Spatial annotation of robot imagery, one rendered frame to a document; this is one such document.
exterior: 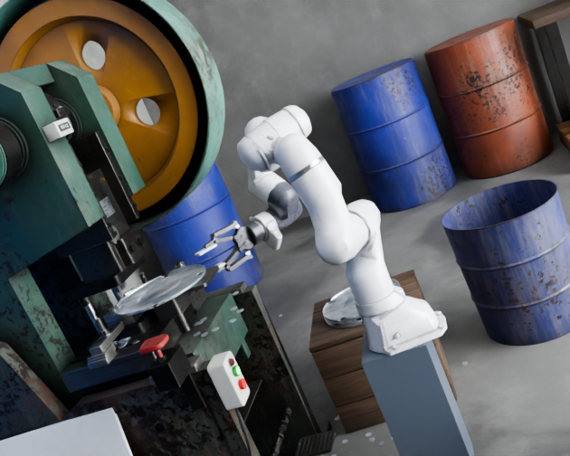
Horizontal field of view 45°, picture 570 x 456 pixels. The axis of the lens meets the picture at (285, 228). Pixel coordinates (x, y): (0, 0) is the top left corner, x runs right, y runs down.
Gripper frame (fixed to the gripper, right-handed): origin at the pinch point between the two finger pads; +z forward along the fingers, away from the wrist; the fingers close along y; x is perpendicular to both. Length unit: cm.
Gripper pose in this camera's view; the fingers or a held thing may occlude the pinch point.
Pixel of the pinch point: (209, 260)
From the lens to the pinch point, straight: 214.1
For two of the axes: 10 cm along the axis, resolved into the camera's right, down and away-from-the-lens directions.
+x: 6.0, -0.3, -8.0
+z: -7.0, 4.5, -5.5
